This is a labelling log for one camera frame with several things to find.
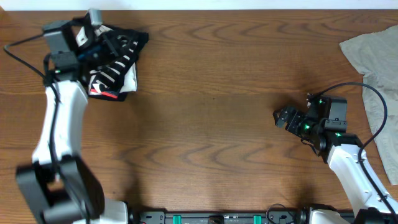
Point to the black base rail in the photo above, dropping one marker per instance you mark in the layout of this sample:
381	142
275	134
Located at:
277	216

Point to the white t-shirt black logo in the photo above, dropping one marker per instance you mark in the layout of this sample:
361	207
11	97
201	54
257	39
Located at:
105	65

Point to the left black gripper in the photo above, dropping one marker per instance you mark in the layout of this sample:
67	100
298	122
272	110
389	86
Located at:
109	43

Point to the white folded garment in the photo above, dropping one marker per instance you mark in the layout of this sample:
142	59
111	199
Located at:
130	80

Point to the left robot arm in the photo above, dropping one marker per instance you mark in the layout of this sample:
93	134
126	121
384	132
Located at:
58	186

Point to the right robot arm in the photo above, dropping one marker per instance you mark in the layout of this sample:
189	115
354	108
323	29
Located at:
345	155

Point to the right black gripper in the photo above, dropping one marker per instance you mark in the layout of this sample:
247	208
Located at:
292	126

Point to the black folded garment red trim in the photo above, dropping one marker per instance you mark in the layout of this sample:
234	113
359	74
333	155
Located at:
124	62

